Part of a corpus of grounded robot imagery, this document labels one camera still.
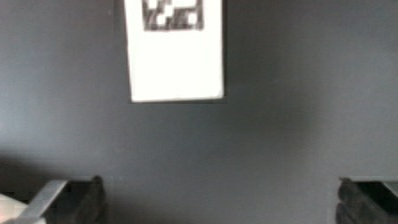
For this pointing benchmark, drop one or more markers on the translucent gripper left finger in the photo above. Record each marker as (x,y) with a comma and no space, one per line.
(70,203)

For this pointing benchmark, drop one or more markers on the white U-shaped obstacle fence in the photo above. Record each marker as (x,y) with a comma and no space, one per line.
(12,209)

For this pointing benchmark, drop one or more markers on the translucent gripper right finger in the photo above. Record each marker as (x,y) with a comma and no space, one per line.
(369,202)

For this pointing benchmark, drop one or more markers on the white marker base plate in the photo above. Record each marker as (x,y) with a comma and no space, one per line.
(175,45)

